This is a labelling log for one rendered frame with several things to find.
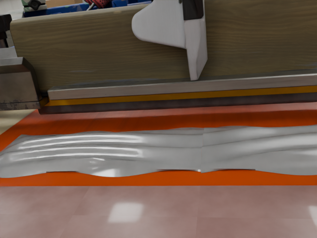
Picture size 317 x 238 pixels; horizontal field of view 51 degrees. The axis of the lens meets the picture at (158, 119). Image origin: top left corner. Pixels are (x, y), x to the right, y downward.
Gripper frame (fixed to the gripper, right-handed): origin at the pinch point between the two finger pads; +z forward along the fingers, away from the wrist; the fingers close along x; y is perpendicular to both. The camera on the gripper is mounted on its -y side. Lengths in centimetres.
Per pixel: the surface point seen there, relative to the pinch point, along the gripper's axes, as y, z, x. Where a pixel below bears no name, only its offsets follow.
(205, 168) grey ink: -0.3, 5.2, 10.6
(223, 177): -1.4, 5.4, 11.5
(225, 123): -1.8, 5.4, 2.8
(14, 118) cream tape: 21.5, 5.3, -0.7
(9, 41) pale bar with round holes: 33.6, -0.4, -21.6
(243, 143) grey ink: -2.9, 4.6, 8.2
